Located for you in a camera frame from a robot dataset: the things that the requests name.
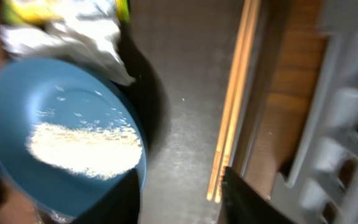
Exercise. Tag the crumpled white paper napkin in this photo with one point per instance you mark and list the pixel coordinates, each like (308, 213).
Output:
(90, 42)

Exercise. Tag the dark brown serving tray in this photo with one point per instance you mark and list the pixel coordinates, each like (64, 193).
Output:
(180, 53)

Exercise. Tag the pile of white rice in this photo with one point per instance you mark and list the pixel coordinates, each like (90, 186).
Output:
(100, 154)

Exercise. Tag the dark blue plate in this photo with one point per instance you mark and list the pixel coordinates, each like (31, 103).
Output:
(43, 90)

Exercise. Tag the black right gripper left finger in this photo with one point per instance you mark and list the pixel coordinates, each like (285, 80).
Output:
(121, 205)

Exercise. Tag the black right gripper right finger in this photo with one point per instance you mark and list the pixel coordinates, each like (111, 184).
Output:
(243, 205)

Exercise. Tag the yellow green snack wrapper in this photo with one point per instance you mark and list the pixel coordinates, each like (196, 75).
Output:
(41, 11)

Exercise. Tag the grey dishwasher rack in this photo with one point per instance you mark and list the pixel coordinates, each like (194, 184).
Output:
(322, 184)

